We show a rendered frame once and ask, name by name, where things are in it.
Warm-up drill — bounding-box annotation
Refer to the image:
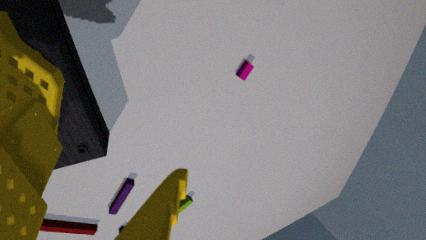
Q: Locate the magenta block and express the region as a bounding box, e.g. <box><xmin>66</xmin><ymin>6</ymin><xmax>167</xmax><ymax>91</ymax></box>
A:
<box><xmin>235</xmin><ymin>61</ymin><xmax>254</xmax><ymax>81</ymax></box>

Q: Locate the dark red rod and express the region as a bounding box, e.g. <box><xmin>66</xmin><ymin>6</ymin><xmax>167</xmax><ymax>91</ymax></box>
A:
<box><xmin>40</xmin><ymin>219</ymin><xmax>98</xmax><ymax>235</ymax></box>

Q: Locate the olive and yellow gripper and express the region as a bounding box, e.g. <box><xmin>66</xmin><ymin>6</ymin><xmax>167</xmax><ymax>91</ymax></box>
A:
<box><xmin>114</xmin><ymin>168</ymin><xmax>188</xmax><ymax>240</ymax></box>

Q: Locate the purple rod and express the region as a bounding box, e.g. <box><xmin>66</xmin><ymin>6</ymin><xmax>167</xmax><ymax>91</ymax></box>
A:
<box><xmin>109</xmin><ymin>179</ymin><xmax>134</xmax><ymax>215</ymax></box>

